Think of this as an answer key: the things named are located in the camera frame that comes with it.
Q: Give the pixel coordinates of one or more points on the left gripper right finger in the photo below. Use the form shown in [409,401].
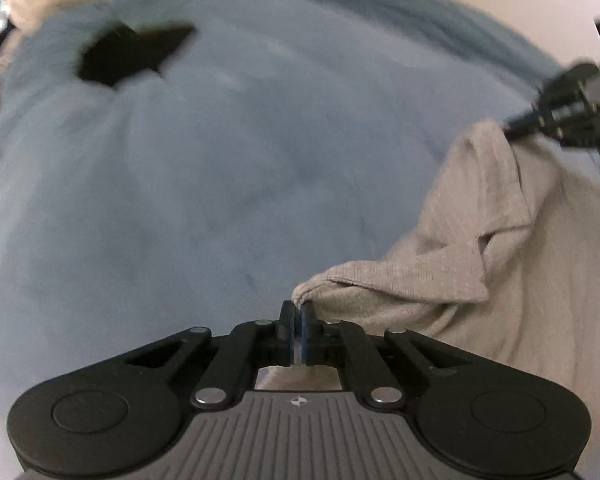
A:
[477,415]

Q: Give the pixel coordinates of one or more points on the black garment on bed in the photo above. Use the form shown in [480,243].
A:
[122,52]

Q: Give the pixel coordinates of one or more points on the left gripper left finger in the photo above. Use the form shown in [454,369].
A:
[119,414]

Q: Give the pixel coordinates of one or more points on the grey polo shirt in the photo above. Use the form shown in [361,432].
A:
[504,262]

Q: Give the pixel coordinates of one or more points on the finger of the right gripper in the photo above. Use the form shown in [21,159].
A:
[576,130]
[561,103]

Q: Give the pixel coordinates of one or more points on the blue fleece duvet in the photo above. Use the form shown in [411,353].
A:
[285,138]

